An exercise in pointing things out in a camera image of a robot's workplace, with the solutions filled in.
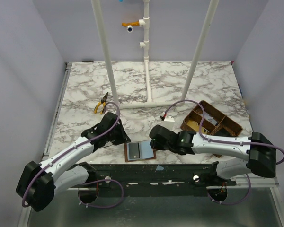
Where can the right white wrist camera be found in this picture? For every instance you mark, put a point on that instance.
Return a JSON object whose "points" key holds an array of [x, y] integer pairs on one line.
{"points": [[167, 118]]}

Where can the orange pipe hook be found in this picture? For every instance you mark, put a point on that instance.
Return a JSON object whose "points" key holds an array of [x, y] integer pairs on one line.
{"points": [[140, 23]]}

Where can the white PVC pipe frame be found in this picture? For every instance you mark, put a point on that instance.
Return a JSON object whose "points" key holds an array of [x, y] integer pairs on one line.
{"points": [[145, 44]]}

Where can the yellow handled pliers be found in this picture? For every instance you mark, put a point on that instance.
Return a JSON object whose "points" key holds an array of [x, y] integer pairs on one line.
{"points": [[102, 103]]}

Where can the gold card in tray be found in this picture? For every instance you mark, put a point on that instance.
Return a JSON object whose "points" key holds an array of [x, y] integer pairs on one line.
{"points": [[196, 127]]}

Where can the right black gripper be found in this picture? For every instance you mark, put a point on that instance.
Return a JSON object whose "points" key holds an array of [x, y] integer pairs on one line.
{"points": [[155, 142]]}

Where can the brown woven divided tray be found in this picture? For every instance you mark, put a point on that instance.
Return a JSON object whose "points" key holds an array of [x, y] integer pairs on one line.
{"points": [[226, 127]]}

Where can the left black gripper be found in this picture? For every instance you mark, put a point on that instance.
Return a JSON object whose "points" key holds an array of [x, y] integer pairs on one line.
{"points": [[120, 133]]}

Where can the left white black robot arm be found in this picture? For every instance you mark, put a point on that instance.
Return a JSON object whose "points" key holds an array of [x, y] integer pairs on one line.
{"points": [[40, 182]]}

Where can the brown leather card holder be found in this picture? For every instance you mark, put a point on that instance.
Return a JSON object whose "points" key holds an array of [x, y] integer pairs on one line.
{"points": [[146, 152]]}

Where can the aluminium rail frame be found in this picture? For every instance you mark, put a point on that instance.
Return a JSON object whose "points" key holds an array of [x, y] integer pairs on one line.
{"points": [[25, 212]]}

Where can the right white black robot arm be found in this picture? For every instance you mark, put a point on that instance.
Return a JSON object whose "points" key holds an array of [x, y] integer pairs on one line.
{"points": [[254, 154]]}

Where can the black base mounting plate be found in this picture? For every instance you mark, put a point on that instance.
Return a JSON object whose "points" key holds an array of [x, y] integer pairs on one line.
{"points": [[153, 180]]}

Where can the grey card in tray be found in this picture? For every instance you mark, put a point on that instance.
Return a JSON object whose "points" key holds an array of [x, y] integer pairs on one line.
{"points": [[210, 119]]}

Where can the blue white small ball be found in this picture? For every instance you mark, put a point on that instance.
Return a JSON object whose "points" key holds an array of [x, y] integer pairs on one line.
{"points": [[129, 28]]}

